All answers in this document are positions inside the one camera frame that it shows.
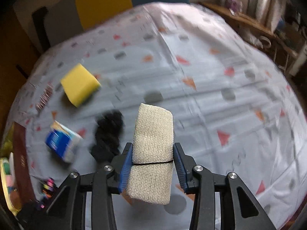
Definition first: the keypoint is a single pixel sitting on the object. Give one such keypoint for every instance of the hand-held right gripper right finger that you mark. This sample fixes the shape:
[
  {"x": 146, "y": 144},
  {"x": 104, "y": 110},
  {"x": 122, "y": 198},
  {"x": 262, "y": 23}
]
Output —
[{"x": 179, "y": 172}]

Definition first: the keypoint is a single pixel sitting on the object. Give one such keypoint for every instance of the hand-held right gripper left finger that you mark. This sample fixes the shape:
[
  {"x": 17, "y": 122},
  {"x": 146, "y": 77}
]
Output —
[{"x": 125, "y": 172}]

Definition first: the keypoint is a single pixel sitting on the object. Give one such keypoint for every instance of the colourful small toy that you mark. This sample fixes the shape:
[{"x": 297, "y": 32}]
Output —
[{"x": 49, "y": 186}]

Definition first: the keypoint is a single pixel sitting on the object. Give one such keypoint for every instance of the beige gauze roll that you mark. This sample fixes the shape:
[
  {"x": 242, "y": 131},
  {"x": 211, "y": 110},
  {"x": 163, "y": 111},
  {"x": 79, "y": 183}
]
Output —
[{"x": 153, "y": 148}]

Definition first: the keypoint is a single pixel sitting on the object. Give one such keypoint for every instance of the pink cloth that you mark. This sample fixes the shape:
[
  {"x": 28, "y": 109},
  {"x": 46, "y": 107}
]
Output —
[{"x": 10, "y": 184}]

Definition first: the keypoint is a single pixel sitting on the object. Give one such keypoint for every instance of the black hair piece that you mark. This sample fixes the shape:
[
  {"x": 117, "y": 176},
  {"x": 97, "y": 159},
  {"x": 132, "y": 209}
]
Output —
[{"x": 108, "y": 131}]

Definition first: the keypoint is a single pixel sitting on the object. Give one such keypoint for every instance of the gold tin box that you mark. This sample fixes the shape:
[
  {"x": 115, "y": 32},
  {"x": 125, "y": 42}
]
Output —
[{"x": 21, "y": 160}]

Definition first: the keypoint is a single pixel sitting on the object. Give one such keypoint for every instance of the blue tissue packet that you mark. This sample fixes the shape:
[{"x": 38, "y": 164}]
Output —
[{"x": 63, "y": 141}]

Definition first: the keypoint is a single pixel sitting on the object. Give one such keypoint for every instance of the yellow sponge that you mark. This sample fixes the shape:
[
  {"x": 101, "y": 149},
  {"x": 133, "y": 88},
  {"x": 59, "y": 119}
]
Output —
[{"x": 80, "y": 86}]

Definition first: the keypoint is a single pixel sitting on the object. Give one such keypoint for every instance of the patterned scrunchie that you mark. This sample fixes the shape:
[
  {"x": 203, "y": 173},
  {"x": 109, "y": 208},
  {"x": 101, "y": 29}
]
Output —
[{"x": 44, "y": 98}]

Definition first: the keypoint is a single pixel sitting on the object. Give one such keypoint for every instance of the printed bed sheet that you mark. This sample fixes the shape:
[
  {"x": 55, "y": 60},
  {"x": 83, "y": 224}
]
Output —
[{"x": 191, "y": 88}]

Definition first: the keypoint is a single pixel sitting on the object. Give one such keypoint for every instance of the white mug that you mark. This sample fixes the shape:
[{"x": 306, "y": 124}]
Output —
[{"x": 263, "y": 42}]

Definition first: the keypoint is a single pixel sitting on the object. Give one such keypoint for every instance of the wooden desk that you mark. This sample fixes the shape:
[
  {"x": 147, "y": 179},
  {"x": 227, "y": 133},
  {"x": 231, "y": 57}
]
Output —
[{"x": 251, "y": 25}]

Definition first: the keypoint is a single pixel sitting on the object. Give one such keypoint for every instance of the grey yellow blue headboard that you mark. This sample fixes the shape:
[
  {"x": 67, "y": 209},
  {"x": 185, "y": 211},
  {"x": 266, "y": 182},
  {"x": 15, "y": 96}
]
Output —
[{"x": 103, "y": 7}]

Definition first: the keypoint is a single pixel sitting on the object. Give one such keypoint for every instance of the purple boxes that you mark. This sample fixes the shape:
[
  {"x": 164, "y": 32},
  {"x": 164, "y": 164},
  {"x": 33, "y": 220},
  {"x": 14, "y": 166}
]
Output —
[{"x": 230, "y": 1}]

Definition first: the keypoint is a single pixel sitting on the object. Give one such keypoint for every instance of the grey curtain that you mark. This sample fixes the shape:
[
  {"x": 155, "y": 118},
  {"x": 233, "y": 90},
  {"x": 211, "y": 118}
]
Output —
[{"x": 263, "y": 2}]

